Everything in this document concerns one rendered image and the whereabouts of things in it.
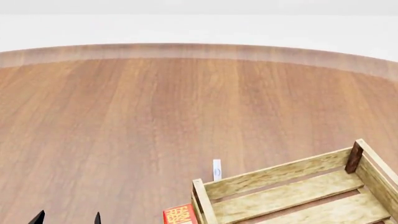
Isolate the red Farm Fresh box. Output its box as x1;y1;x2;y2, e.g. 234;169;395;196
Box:
162;203;199;224

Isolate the slatted wooden crate tray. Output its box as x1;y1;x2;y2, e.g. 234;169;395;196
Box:
191;138;398;224

